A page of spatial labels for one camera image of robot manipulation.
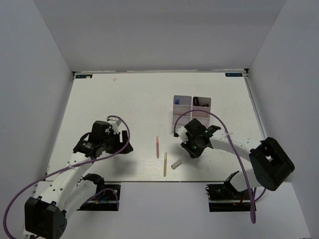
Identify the white left organizer tray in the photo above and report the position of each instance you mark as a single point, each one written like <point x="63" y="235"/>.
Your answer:
<point x="177" y="110"/>

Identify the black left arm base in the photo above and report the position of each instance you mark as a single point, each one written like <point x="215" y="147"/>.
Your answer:
<point x="106" y="195"/>

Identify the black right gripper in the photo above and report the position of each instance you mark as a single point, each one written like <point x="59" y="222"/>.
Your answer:
<point x="193" y="153"/>

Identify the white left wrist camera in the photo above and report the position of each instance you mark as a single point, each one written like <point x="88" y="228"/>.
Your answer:
<point x="115" y="123"/>

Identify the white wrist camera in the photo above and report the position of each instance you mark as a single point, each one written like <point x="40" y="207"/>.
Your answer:
<point x="115" y="123"/>
<point x="183" y="134"/>

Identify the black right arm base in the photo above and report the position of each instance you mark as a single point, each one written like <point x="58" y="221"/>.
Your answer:
<point x="223" y="197"/>

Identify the orange pink pen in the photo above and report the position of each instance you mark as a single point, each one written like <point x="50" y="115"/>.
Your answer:
<point x="157" y="147"/>

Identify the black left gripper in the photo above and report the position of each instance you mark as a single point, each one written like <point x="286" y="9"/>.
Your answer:
<point x="121" y="145"/>

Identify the yellow pen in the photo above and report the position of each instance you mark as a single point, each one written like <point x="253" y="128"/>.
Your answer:
<point x="165" y="164"/>

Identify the white right organizer tray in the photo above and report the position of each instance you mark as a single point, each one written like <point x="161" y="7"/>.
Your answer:
<point x="202" y="113"/>

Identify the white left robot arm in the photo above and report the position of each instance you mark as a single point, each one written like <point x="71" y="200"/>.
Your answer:
<point x="46" y="215"/>

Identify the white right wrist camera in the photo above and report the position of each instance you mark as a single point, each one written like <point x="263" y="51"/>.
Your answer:
<point x="183" y="134"/>

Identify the blue table label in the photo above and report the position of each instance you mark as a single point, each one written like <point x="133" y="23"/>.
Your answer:
<point x="83" y="76"/>
<point x="233" y="74"/>

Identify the right blue table label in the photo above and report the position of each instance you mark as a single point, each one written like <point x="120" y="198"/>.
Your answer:
<point x="233" y="74"/>

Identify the grey eraser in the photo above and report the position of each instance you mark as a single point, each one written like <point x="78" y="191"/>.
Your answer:
<point x="176" y="164"/>

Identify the black pink highlighter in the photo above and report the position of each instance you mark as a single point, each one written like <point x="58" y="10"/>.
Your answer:
<point x="196" y="101"/>

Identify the left blue table label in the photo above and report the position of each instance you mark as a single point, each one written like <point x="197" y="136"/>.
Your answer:
<point x="83" y="76"/>

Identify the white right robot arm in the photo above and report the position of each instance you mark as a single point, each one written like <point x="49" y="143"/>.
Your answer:
<point x="271" y="166"/>

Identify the aluminium table edge rail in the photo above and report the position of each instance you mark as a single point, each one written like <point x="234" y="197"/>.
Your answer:
<point x="254" y="103"/>

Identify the white organizer tray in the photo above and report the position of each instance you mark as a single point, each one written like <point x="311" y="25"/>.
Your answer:
<point x="202" y="113"/>
<point x="177" y="110"/>

